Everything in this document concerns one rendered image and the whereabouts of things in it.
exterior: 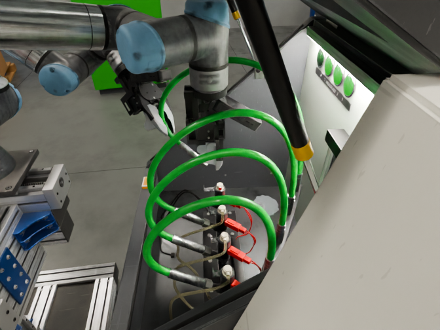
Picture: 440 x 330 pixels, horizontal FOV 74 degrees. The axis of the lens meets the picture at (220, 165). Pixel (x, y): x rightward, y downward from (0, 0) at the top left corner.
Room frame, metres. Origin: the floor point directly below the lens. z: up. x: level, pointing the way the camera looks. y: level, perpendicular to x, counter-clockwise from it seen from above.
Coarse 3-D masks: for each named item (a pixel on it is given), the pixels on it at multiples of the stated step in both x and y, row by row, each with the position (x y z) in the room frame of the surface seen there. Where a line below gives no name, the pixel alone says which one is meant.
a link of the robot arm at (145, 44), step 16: (128, 16) 0.53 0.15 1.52; (144, 16) 0.52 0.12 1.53; (176, 16) 0.51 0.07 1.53; (128, 32) 0.45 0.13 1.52; (144, 32) 0.46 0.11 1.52; (160, 32) 0.47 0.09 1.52; (176, 32) 0.48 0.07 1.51; (192, 32) 0.50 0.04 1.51; (128, 48) 0.44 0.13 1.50; (144, 48) 0.44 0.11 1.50; (160, 48) 0.46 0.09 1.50; (176, 48) 0.47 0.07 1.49; (192, 48) 0.49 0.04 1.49; (128, 64) 0.45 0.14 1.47; (144, 64) 0.44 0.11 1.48; (160, 64) 0.46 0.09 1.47; (176, 64) 0.49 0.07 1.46
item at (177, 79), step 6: (234, 60) 0.62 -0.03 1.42; (240, 60) 0.61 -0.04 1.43; (246, 60) 0.61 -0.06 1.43; (252, 60) 0.61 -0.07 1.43; (252, 66) 0.61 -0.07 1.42; (258, 66) 0.60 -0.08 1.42; (186, 72) 0.65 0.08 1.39; (174, 78) 0.67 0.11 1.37; (180, 78) 0.66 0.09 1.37; (168, 84) 0.67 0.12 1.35; (174, 84) 0.67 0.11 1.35; (168, 90) 0.67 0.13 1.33; (162, 96) 0.68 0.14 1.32; (162, 102) 0.68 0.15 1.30; (162, 108) 0.68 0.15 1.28; (300, 108) 0.57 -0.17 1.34; (162, 114) 0.68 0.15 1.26; (168, 132) 0.68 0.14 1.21; (300, 162) 0.56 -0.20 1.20; (300, 168) 0.56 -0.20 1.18; (300, 174) 0.56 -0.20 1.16
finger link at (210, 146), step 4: (208, 144) 0.53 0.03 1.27; (212, 144) 0.53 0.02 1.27; (208, 148) 0.53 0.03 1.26; (212, 148) 0.53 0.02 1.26; (204, 152) 0.53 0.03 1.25; (208, 152) 0.53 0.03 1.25; (212, 160) 0.53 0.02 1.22; (216, 164) 0.53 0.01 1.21; (220, 164) 0.53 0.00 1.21; (216, 168) 0.54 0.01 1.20
